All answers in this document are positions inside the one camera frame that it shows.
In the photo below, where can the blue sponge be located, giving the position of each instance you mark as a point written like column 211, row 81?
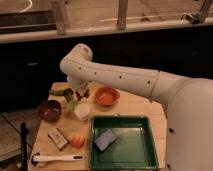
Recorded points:
column 105, row 139

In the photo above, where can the dark red grape bunch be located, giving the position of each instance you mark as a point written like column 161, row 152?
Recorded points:
column 80, row 94

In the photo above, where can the green plastic tray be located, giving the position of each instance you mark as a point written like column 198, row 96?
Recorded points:
column 134, row 147

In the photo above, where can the white round container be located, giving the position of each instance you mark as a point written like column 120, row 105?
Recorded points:
column 82, row 111

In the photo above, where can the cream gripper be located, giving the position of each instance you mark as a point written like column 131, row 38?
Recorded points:
column 77, row 84

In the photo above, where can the orange fruit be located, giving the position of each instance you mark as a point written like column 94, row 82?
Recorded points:
column 77, row 140

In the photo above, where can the light green object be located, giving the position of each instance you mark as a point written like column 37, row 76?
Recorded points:
column 72, row 105

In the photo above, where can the small dark cup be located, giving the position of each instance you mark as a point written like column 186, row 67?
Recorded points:
column 68, row 94

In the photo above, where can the orange bowl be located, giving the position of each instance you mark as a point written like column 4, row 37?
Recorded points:
column 106, row 96

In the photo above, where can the black vertical pole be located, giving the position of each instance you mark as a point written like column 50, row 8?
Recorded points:
column 24, row 157

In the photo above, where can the dark red bowl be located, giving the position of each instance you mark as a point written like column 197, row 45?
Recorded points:
column 50, row 110

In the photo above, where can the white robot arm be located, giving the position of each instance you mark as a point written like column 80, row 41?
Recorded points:
column 188, row 102

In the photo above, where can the small brown box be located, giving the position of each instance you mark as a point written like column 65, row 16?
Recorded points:
column 57, row 137

